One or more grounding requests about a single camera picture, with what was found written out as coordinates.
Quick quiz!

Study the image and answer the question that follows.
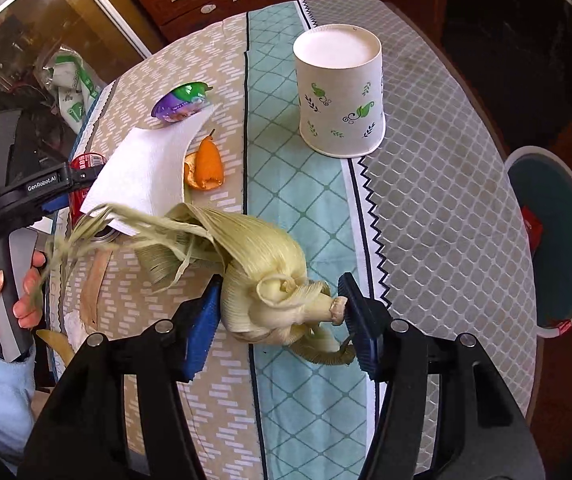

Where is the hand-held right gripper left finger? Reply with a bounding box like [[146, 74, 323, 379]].
[[18, 275, 224, 480]]

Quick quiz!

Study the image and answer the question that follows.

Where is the green white plastic bag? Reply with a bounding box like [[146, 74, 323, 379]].
[[40, 47, 101, 134]]

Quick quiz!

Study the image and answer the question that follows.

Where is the white paper napkin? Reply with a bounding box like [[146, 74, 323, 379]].
[[80, 104, 223, 238]]

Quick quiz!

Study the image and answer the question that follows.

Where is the patterned grey teal tablecloth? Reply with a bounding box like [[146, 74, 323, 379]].
[[48, 0, 539, 480]]

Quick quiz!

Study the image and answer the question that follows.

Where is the glass sliding door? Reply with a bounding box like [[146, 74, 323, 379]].
[[0, 0, 154, 126]]

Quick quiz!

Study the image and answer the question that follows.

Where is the purple green snack packet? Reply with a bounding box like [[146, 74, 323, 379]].
[[152, 81, 214, 123]]

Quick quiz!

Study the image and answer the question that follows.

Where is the grey teal trash bin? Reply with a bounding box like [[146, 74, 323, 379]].
[[503, 146, 572, 341]]

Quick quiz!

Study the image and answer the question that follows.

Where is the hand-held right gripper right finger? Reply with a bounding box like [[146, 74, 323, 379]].
[[337, 272, 547, 480]]

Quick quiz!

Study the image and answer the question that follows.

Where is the pale corn husk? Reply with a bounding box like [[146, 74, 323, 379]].
[[40, 202, 357, 367]]

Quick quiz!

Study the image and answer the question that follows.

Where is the brown paper piece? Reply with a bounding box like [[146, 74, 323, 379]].
[[80, 247, 112, 333]]

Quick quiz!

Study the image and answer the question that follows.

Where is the white leaf-print paper cup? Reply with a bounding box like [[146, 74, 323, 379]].
[[293, 24, 385, 160]]

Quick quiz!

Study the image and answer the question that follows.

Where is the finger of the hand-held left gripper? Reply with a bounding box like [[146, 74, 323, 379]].
[[40, 191, 77, 214], [68, 166, 105, 187]]

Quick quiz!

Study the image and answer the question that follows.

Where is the red drink can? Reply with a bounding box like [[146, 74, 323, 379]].
[[68, 152, 116, 246]]

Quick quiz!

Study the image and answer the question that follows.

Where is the person's left forearm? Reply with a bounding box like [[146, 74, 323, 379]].
[[0, 327, 37, 473]]

